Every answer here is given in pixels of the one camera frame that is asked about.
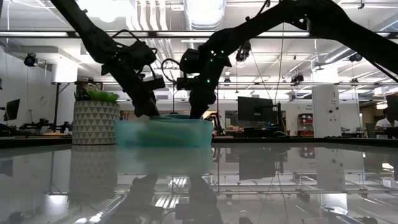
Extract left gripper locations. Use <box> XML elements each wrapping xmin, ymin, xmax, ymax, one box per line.
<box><xmin>101</xmin><ymin>60</ymin><xmax>161</xmax><ymax>118</ymax></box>

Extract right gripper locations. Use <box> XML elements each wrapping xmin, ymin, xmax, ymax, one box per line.
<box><xmin>188</xmin><ymin>55</ymin><xmax>233</xmax><ymax>120</ymax></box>

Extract teal towel with white label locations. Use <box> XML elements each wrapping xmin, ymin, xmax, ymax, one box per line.
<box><xmin>149</xmin><ymin>113</ymin><xmax>191</xmax><ymax>121</ymax></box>

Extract translucent teal plastic bin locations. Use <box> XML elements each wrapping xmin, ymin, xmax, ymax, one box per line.
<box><xmin>113</xmin><ymin>117</ymin><xmax>215</xmax><ymax>149</ymax></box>

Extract black computer monitor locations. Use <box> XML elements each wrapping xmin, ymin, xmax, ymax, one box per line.
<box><xmin>238</xmin><ymin>96</ymin><xmax>279</xmax><ymax>125</ymax></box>

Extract plant in triangle-patterned pot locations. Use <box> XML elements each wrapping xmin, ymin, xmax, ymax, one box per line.
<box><xmin>72</xmin><ymin>81</ymin><xmax>121</xmax><ymax>146</ymax></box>

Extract shelf with red bins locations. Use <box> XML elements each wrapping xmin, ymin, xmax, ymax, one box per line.
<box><xmin>297</xmin><ymin>113</ymin><xmax>314</xmax><ymax>137</ymax></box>

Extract black overhead beam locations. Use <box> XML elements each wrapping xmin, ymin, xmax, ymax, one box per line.
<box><xmin>0</xmin><ymin>30</ymin><xmax>398</xmax><ymax>40</ymax></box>

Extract white building column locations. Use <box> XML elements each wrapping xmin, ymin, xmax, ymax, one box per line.
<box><xmin>312</xmin><ymin>67</ymin><xmax>342</xmax><ymax>139</ymax></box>

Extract small black monitor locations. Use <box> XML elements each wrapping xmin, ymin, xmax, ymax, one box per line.
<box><xmin>4</xmin><ymin>98</ymin><xmax>21</xmax><ymax>121</ymax></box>

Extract person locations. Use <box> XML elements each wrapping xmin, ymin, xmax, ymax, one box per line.
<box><xmin>374</xmin><ymin>107</ymin><xmax>398</xmax><ymax>139</ymax></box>

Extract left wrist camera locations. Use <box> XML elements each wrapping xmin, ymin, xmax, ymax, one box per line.
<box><xmin>142</xmin><ymin>73</ymin><xmax>167</xmax><ymax>91</ymax></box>

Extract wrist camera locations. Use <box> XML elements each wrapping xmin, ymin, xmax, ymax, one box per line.
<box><xmin>142</xmin><ymin>73</ymin><xmax>167</xmax><ymax>91</ymax></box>
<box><xmin>175</xmin><ymin>48</ymin><xmax>201</xmax><ymax>91</ymax></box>

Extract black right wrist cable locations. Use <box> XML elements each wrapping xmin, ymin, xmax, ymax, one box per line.
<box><xmin>160</xmin><ymin>58</ymin><xmax>182</xmax><ymax>83</ymax></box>

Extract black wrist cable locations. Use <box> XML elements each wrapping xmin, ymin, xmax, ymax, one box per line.
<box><xmin>160</xmin><ymin>58</ymin><xmax>182</xmax><ymax>83</ymax></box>
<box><xmin>111</xmin><ymin>29</ymin><xmax>141</xmax><ymax>41</ymax></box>

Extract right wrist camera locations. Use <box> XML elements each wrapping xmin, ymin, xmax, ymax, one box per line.
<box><xmin>175</xmin><ymin>48</ymin><xmax>201</xmax><ymax>91</ymax></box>

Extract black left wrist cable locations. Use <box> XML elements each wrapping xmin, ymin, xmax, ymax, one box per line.
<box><xmin>111</xmin><ymin>29</ymin><xmax>141</xmax><ymax>41</ymax></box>

